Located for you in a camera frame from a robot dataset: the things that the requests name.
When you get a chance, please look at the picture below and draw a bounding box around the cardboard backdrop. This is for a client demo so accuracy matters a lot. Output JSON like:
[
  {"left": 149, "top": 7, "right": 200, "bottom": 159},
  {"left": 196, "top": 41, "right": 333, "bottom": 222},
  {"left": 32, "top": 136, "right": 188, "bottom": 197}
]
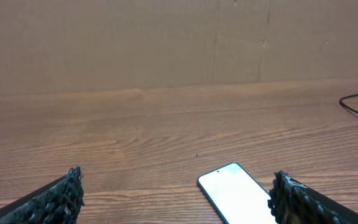
[{"left": 0, "top": 0, "right": 358, "bottom": 96}]

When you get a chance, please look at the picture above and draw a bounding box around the Samsung smartphone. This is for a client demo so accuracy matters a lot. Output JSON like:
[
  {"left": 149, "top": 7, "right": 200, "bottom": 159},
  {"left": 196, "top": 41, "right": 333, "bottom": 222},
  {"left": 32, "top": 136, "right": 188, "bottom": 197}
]
[{"left": 197, "top": 162, "right": 276, "bottom": 224}]

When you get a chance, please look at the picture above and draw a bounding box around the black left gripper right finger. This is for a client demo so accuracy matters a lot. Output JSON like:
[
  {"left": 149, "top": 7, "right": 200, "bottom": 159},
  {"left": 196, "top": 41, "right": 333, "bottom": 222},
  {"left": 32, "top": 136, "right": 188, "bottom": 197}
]
[{"left": 268, "top": 170, "right": 358, "bottom": 224}]

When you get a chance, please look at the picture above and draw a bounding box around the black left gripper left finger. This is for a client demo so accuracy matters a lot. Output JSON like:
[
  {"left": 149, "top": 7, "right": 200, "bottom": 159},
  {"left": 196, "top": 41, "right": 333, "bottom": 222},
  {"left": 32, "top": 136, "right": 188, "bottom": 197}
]
[{"left": 0, "top": 166, "right": 85, "bottom": 224}]

